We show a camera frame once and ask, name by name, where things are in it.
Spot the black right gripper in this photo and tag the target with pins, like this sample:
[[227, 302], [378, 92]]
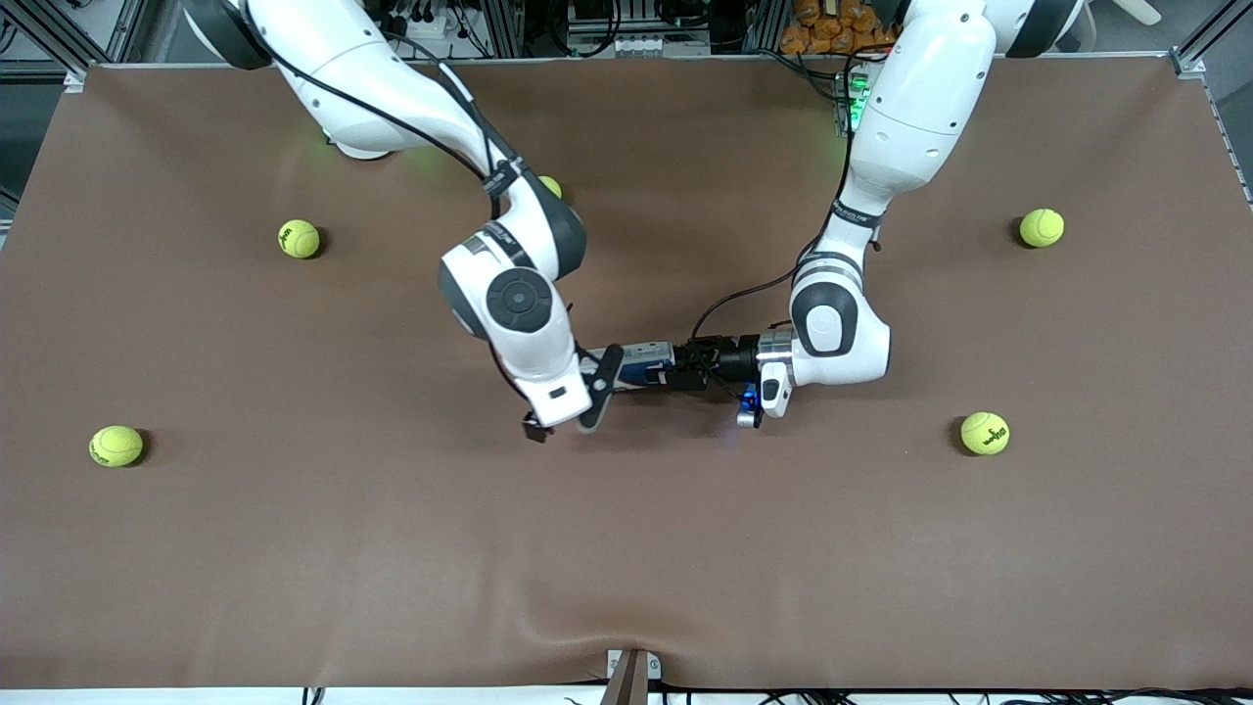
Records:
[[535, 433]]

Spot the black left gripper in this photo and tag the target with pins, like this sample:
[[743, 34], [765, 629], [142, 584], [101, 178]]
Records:
[[729, 358]]

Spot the white blue tennis ball can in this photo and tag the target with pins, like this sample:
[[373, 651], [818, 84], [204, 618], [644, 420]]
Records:
[[641, 357]]

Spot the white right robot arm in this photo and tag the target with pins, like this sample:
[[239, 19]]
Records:
[[343, 69]]

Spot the yellow tennis ball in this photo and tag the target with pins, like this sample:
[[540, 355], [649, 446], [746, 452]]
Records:
[[551, 186], [1042, 227], [985, 433], [299, 238], [116, 446]]

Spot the brown table mat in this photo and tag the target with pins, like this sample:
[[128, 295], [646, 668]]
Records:
[[626, 548]]

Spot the white connector block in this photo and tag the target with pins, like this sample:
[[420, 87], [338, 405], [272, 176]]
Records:
[[622, 45]]

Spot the pile of orange items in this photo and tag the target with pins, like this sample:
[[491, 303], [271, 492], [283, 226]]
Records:
[[832, 24]]

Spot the white power strip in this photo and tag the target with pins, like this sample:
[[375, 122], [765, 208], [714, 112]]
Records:
[[431, 26]]

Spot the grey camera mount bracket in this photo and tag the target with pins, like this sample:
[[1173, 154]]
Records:
[[631, 681]]

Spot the aluminium frame strut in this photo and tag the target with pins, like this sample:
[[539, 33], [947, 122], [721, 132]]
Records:
[[76, 78], [1189, 64]]

